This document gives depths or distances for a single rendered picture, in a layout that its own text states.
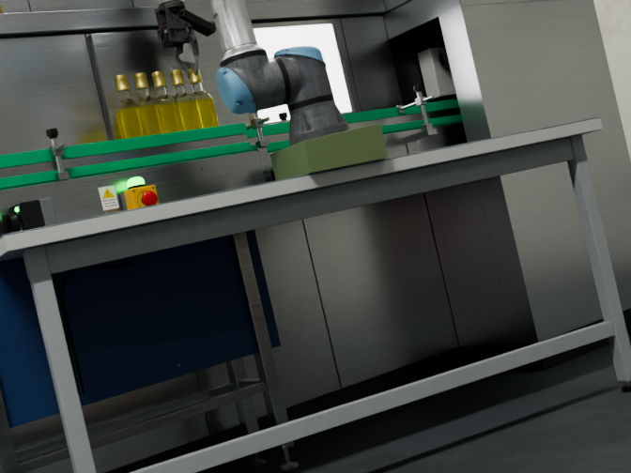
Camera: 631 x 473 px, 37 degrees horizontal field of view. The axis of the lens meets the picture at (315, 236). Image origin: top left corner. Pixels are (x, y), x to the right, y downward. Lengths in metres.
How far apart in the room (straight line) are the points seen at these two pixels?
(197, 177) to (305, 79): 0.46
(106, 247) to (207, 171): 0.59
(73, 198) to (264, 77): 0.56
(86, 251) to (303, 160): 0.54
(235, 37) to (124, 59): 0.65
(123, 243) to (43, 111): 0.78
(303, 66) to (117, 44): 0.76
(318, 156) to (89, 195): 0.60
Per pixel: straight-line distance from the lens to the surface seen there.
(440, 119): 3.32
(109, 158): 2.51
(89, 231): 2.05
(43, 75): 2.81
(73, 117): 2.81
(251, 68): 2.27
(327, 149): 2.22
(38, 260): 2.06
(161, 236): 2.13
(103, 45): 2.88
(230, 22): 2.32
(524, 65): 3.40
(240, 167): 2.66
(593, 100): 3.64
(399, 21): 3.47
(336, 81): 3.28
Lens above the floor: 0.60
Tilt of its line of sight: level
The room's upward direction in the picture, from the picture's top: 13 degrees counter-clockwise
